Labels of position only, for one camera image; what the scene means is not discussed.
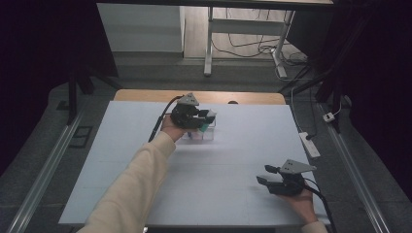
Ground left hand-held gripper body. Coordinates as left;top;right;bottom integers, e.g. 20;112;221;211
169;92;204;130

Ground black floor cables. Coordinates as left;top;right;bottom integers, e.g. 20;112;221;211
212;8;309;66

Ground person's left hand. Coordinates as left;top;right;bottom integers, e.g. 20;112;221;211
160;115;192;144

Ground white power strip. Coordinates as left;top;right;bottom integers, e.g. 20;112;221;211
298;131;322;159

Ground white table mat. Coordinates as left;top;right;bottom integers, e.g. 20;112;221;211
58;100;331;226

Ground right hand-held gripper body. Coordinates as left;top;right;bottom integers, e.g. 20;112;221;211
267;159;318;197

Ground black metal stand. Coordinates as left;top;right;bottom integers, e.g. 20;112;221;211
278;62;345;134
66;62;124;126

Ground white desk frame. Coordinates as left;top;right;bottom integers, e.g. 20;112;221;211
203;6;296;79

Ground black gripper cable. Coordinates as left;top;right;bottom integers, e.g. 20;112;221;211
148;95;184;144
302;178;338;233

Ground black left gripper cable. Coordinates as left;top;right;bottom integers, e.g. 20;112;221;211
148;95;184;144

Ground person's right hand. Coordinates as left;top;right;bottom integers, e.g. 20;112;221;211
280;187;320;225

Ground aluminium floor rail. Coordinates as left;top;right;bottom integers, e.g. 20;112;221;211
6;110;86;233
319;103;392;233

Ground clear plastic organizer box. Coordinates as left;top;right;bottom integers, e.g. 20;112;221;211
181;111;218;142

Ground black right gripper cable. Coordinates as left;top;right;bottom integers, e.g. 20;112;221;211
302;178;338;233

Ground black floor frame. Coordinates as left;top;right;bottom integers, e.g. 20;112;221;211
68;125;94;150

